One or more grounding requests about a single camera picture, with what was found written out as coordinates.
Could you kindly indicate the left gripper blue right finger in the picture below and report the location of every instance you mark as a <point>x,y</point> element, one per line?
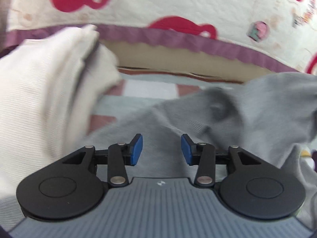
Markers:
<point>203,155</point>

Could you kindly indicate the bear print quilt purple trim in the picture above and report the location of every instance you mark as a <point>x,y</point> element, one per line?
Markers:
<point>279,35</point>

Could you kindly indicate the grey sweater with black cat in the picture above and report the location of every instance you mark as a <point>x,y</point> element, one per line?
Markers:
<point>273,117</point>

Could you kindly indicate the folded white garment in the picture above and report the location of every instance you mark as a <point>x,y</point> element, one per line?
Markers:
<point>48,89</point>

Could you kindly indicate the checkered cartoon bed sheet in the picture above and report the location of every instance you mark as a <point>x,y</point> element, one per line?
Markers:
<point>134,95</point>

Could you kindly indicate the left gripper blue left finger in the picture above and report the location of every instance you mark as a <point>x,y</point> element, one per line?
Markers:
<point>121,155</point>

